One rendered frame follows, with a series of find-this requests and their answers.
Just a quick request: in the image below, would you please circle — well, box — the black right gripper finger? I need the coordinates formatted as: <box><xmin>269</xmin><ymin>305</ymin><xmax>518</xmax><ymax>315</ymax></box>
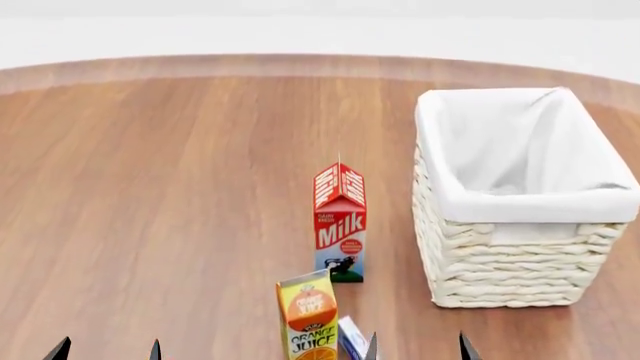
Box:
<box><xmin>363</xmin><ymin>330</ymin><xmax>380</xmax><ymax>360</ymax></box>
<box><xmin>459</xmin><ymin>330</ymin><xmax>483</xmax><ymax>360</ymax></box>

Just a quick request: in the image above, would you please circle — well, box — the orange juice carton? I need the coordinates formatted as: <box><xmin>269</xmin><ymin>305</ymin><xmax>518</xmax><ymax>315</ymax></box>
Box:
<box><xmin>275</xmin><ymin>267</ymin><xmax>340</xmax><ymax>360</ymax></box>

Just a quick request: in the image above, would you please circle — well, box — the white woven wicker basket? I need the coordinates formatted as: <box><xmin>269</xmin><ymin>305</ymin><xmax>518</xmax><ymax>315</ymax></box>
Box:
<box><xmin>412</xmin><ymin>86</ymin><xmax>640</xmax><ymax>310</ymax></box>

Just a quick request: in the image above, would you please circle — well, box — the white cloth basket liner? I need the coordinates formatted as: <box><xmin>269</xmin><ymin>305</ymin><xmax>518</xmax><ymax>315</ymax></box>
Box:
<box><xmin>414</xmin><ymin>86</ymin><xmax>640</xmax><ymax>224</ymax></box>

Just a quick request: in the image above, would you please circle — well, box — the small white blue box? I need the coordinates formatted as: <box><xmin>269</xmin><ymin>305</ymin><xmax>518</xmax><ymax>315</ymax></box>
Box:
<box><xmin>337</xmin><ymin>315</ymin><xmax>372</xmax><ymax>360</ymax></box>

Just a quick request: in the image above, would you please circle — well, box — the red milk carton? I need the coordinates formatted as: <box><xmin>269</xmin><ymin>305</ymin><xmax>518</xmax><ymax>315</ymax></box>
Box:
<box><xmin>312</xmin><ymin>150</ymin><xmax>369</xmax><ymax>285</ymax></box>

